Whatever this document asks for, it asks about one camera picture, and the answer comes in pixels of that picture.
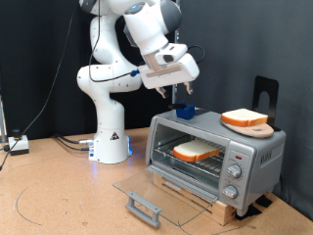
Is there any black base cable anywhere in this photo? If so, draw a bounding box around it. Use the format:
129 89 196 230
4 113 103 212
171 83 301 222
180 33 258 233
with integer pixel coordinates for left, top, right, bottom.
55 136 92 152

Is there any silver toaster oven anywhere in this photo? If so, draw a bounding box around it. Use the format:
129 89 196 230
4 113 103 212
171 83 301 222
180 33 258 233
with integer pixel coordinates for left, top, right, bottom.
145 107 288 216

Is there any black camera cable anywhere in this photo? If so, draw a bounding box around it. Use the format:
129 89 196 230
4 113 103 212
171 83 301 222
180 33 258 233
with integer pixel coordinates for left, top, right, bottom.
87 0 206 83

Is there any tall metal frame pole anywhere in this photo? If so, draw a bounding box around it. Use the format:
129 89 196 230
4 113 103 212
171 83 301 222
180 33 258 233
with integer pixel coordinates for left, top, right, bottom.
171 0 181 111

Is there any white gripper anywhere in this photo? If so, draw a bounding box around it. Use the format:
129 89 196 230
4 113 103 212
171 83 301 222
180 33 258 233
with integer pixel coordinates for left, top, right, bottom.
138 53 201 100

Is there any wooden slatted crate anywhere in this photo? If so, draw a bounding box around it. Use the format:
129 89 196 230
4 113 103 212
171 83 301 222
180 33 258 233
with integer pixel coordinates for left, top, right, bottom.
152 172 238 226

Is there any black cable with silver plug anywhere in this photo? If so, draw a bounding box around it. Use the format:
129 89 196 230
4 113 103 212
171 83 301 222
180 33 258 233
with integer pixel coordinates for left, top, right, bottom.
53 133 96 145

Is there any glass oven door with handle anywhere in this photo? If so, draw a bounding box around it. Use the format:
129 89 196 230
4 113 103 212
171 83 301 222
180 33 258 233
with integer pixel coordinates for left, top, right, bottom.
112 164 220 228

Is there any silver oven knob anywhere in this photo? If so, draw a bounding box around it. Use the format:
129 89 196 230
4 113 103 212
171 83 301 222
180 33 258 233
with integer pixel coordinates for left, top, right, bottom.
222 184 239 200
227 163 244 179

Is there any round wooden board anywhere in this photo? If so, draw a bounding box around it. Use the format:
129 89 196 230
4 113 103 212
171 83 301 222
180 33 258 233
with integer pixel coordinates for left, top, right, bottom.
221 120 276 139

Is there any black curtain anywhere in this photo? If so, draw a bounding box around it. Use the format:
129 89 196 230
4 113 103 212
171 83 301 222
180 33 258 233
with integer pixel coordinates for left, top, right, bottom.
0 0 177 141

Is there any spatula with blue grip block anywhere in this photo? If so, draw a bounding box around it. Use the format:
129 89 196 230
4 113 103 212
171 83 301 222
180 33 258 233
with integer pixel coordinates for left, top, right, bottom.
168 101 208 120

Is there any white box with black button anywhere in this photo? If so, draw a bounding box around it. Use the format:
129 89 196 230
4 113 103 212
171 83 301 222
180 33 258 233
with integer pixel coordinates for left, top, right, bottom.
8 128 30 156

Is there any white bread slice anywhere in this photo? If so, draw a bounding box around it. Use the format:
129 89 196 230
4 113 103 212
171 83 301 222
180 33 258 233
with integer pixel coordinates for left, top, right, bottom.
172 139 220 163
220 108 269 128

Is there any black hanging cable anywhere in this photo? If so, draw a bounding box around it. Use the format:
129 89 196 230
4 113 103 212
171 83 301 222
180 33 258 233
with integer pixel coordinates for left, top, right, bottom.
0 0 79 172

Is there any black metal bookend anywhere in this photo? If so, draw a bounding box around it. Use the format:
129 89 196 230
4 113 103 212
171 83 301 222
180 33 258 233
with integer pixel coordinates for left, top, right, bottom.
252 75 284 132

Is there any wire oven rack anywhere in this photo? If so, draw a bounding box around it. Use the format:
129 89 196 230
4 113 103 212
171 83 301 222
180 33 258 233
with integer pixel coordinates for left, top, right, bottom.
153 135 227 175

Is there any short metal pole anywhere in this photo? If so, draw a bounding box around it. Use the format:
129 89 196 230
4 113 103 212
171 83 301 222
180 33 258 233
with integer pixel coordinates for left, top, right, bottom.
0 94 7 143

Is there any grey curtain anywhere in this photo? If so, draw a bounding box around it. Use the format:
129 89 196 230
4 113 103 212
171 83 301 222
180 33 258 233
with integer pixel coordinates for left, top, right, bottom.
177 0 313 221

